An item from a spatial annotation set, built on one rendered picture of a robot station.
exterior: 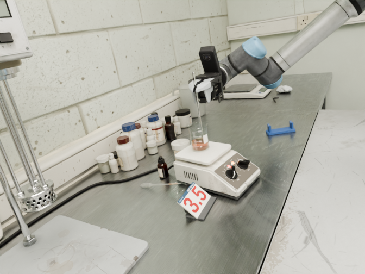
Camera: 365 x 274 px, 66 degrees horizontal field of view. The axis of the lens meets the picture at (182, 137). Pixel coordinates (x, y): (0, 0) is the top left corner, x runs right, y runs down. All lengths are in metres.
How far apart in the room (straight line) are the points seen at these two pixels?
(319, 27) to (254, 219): 0.66
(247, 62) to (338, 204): 0.51
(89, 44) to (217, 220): 0.74
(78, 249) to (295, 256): 0.43
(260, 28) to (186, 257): 1.74
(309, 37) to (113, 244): 0.85
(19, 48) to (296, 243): 0.57
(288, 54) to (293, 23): 1.01
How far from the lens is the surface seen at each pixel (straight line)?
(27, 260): 0.72
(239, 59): 0.97
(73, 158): 0.97
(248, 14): 2.17
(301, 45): 1.05
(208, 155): 0.74
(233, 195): 0.70
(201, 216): 0.67
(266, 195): 0.72
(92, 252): 0.65
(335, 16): 1.06
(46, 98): 0.96
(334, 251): 0.60
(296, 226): 0.64
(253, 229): 0.63
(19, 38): 0.50
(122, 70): 1.19
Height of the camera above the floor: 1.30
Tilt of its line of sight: 21 degrees down
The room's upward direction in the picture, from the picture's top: 10 degrees counter-clockwise
